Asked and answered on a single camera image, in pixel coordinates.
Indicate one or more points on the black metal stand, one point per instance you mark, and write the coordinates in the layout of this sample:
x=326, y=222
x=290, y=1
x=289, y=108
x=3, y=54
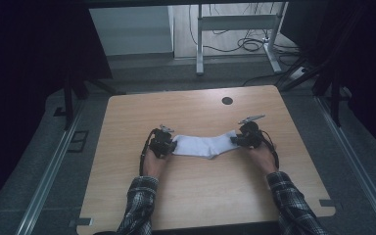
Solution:
x=68, y=104
x=335, y=104

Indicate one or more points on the silver floor rail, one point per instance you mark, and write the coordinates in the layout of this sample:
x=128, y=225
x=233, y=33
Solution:
x=355, y=160
x=49, y=173

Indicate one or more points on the white panel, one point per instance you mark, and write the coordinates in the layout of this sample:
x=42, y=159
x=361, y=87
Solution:
x=130, y=31

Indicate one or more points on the white metal desk frame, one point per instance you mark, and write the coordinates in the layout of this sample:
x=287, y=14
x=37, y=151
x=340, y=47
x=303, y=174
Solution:
x=235, y=22

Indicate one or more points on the person's left hand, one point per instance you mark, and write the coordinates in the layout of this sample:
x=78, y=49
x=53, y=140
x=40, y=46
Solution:
x=155, y=164

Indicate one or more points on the black round table grommet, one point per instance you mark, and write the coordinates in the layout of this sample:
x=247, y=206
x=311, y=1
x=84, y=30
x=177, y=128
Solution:
x=227, y=101

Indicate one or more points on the person's right hand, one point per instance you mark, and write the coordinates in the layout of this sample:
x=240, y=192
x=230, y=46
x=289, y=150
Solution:
x=265, y=160

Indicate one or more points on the black rectangular floor frame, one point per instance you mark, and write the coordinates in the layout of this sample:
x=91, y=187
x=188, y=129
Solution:
x=78, y=141

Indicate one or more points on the white sock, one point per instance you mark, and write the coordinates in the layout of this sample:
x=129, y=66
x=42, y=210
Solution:
x=205, y=145

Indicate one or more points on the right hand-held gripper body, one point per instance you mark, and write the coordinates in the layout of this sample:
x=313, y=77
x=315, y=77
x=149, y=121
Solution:
x=252, y=133

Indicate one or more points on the white power strip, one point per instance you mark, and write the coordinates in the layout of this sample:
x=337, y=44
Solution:
x=297, y=73

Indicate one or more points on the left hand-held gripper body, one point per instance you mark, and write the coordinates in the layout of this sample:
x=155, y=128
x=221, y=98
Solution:
x=160, y=142

